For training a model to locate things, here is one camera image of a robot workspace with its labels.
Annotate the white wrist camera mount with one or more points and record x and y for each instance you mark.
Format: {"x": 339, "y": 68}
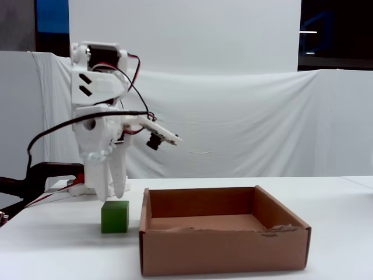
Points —
{"x": 163, "y": 135}

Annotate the white draped cloth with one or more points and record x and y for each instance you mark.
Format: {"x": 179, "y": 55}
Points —
{"x": 233, "y": 116}

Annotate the white partition panel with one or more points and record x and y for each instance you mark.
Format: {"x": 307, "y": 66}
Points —
{"x": 17, "y": 111}

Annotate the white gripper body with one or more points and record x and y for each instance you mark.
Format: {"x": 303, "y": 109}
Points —
{"x": 97, "y": 137}

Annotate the white backdrop board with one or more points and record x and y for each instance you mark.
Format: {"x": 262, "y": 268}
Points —
{"x": 183, "y": 29}

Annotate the dark window pane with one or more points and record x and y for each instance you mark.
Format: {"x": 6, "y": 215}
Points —
{"x": 52, "y": 26}
{"x": 335, "y": 35}

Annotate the brown cardboard box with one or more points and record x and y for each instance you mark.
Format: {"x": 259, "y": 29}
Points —
{"x": 221, "y": 253}

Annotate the black table clamp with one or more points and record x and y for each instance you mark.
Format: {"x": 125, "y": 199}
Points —
{"x": 52, "y": 169}

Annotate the green cube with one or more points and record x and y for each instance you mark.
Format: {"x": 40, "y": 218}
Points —
{"x": 115, "y": 218}

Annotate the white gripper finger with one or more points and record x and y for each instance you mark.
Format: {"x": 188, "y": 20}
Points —
{"x": 119, "y": 175}
{"x": 99, "y": 181}

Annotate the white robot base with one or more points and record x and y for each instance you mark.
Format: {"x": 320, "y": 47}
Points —
{"x": 77, "y": 189}

